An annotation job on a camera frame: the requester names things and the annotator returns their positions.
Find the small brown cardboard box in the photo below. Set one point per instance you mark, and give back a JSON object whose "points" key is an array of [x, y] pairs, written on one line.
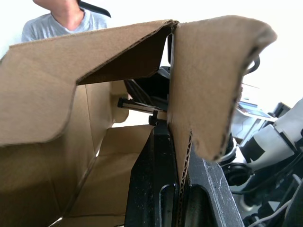
{"points": [[47, 94]]}

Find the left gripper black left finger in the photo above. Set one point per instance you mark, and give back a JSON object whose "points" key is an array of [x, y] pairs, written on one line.
{"points": [[154, 179]]}

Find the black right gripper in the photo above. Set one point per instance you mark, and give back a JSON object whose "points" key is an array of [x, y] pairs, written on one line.
{"points": [[156, 85]]}

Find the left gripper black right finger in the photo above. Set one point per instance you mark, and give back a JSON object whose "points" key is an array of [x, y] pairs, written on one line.
{"points": [[208, 194]]}

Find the person in grey T-shirt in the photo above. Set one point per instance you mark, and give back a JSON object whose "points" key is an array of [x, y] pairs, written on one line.
{"points": [[47, 26]]}

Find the dark robot torso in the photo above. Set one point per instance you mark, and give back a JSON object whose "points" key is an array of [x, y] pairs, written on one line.
{"points": [[265, 189]]}

